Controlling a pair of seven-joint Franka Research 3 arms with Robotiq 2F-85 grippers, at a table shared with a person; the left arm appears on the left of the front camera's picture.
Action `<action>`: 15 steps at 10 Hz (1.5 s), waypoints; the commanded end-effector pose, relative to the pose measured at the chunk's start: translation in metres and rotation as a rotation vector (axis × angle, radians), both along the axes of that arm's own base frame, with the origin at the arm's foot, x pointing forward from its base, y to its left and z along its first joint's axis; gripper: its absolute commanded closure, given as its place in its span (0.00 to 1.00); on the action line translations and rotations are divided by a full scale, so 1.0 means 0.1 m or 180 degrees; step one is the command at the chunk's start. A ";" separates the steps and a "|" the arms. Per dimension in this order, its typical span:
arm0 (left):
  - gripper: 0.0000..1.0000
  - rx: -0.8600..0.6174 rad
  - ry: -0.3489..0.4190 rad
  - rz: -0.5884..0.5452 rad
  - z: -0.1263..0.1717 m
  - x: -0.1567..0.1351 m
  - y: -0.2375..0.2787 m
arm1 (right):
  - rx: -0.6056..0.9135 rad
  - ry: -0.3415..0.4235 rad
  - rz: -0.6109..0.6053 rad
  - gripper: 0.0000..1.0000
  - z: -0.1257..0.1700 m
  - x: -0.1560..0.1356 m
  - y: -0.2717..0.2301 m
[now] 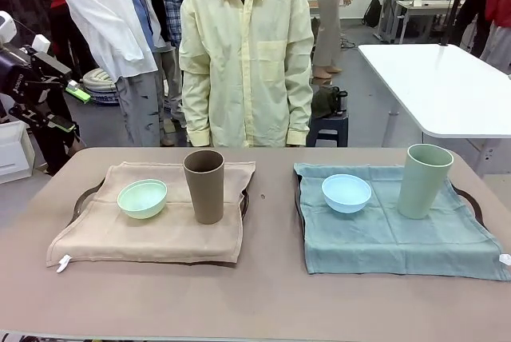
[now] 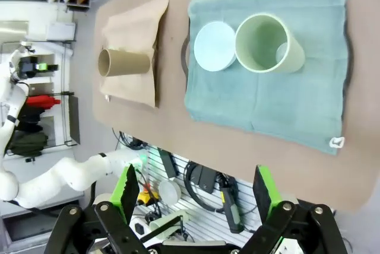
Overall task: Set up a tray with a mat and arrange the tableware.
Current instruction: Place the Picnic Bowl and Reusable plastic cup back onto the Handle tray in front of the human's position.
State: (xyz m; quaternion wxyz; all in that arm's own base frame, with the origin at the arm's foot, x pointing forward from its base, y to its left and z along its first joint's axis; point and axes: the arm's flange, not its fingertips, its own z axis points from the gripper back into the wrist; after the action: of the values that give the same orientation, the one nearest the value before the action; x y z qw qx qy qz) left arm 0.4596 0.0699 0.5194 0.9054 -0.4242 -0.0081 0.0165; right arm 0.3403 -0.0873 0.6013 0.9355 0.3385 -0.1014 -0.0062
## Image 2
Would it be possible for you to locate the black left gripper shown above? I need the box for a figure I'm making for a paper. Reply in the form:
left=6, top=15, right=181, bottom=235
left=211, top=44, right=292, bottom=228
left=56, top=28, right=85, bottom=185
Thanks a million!
left=18, top=56, right=59, bottom=77

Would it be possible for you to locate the green-tipped right gripper right finger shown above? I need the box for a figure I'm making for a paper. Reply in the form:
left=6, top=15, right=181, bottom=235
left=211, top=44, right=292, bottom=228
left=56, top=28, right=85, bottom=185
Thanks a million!
left=240, top=164, right=349, bottom=254

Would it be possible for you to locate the green-tipped right gripper left finger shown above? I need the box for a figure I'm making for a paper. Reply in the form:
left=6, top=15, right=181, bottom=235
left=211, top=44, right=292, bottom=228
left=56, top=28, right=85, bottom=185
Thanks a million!
left=44, top=163, right=149, bottom=254

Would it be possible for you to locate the brown tall cup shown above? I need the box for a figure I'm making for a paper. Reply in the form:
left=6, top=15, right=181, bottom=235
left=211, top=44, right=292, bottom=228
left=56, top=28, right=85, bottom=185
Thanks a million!
left=97, top=48, right=152, bottom=78

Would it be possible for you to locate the blue cloth mat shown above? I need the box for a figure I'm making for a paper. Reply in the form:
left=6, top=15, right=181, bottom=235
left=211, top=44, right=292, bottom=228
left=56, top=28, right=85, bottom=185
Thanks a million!
left=183, top=0, right=349, bottom=156

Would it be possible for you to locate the beige cloth mat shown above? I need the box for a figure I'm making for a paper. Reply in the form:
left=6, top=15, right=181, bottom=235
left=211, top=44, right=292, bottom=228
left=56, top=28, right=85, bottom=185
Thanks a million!
left=99, top=0, right=170, bottom=109

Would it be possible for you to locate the light green tall cup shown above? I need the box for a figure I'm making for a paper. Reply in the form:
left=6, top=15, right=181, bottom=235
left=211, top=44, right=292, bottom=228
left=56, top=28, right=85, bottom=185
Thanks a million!
left=235, top=12, right=306, bottom=74

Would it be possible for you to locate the light blue bowl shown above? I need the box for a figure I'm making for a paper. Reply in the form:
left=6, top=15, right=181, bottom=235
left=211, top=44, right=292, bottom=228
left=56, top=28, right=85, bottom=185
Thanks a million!
left=194, top=21, right=238, bottom=72

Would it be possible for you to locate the white shelf unit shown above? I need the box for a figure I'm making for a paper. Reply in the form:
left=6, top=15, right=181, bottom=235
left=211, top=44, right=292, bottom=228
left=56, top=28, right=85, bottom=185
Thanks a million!
left=0, top=1, right=78, bottom=150

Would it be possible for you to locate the yellow emergency stop button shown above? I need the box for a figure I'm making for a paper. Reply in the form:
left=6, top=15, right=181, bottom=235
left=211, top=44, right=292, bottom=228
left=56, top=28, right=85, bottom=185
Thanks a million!
left=137, top=189, right=157, bottom=206

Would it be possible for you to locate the red object on shelf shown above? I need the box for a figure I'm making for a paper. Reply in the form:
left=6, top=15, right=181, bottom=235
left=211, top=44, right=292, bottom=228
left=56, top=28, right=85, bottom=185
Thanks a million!
left=26, top=94, right=62, bottom=108

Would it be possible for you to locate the black and green handheld device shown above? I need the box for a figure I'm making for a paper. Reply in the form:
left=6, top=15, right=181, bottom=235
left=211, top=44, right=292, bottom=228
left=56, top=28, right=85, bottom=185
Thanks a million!
left=220, top=188, right=245, bottom=234

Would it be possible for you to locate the white spare bowl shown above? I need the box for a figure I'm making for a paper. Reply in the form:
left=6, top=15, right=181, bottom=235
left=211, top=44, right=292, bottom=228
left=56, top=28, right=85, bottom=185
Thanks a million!
left=157, top=179, right=182, bottom=208

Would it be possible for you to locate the light green spare cup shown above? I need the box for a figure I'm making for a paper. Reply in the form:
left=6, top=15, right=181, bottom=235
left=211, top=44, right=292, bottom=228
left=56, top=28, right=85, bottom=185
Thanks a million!
left=148, top=210, right=191, bottom=240

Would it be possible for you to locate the black power brick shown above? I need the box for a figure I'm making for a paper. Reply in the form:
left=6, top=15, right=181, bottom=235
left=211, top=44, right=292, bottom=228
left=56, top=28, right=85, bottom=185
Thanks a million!
left=158, top=148, right=179, bottom=178

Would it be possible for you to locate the black flat panel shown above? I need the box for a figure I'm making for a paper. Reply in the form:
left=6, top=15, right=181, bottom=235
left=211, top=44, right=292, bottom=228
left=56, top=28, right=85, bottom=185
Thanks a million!
left=68, top=96, right=81, bottom=145

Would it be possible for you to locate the black adapter box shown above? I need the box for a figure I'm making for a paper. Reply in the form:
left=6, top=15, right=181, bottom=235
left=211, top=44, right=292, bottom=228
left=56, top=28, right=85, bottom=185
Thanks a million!
left=196, top=166, right=217, bottom=195

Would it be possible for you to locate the white slatted panel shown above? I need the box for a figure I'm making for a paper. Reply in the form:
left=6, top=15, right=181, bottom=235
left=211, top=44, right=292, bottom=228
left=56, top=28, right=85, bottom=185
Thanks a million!
left=132, top=143, right=299, bottom=245

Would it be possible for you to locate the dark green folded bag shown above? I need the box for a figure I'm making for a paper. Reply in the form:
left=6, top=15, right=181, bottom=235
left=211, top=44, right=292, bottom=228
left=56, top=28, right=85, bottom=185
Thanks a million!
left=8, top=133, right=49, bottom=157

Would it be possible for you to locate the black coiled cable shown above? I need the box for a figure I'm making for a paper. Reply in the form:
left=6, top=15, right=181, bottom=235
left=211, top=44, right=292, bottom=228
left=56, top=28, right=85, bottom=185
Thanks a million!
left=183, top=161, right=228, bottom=214

